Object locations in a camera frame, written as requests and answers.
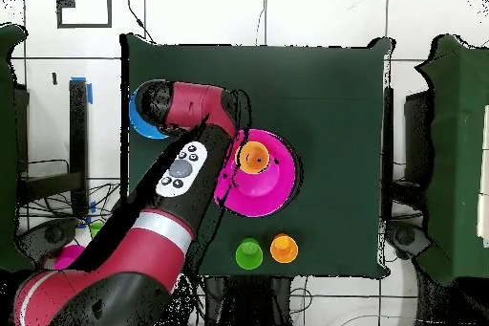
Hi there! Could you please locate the yellow ribbed cup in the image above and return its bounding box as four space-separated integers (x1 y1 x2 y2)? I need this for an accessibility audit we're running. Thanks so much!
234 141 271 175

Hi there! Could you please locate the large pink bowl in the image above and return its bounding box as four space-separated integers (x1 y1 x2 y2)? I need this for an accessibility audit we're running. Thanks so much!
212 128 299 219

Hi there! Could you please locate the orange cup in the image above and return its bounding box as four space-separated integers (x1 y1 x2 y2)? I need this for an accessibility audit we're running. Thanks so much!
269 233 300 265

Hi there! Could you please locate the dark green table cloth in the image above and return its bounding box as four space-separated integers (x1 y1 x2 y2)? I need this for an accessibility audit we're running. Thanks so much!
119 33 394 279

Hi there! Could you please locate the large blue bowl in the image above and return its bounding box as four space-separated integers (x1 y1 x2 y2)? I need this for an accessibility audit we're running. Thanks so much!
128 88 169 141

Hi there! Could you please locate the blue tape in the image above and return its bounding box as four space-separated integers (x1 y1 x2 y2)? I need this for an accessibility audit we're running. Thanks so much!
70 76 94 105

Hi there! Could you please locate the black box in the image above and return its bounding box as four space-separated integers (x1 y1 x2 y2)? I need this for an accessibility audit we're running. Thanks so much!
403 90 435 185

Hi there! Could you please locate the black equipment base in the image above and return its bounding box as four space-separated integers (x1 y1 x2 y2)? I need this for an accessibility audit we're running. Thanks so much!
384 220 431 260
16 217 80 262

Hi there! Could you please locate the pink cup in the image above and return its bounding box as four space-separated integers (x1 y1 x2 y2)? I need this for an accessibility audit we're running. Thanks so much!
52 244 87 271

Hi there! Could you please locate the green cloth covered table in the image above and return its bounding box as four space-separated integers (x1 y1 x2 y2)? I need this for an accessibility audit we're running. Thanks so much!
0 22 37 275
415 33 489 287

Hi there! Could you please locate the black post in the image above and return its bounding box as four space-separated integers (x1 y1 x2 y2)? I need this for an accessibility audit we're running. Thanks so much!
382 87 395 205

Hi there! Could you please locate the black stand frame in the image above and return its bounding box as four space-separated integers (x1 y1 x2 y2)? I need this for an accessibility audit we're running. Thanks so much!
14 77 91 220

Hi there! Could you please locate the black cable tangle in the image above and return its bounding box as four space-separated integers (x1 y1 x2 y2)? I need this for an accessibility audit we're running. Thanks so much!
16 182 123 228

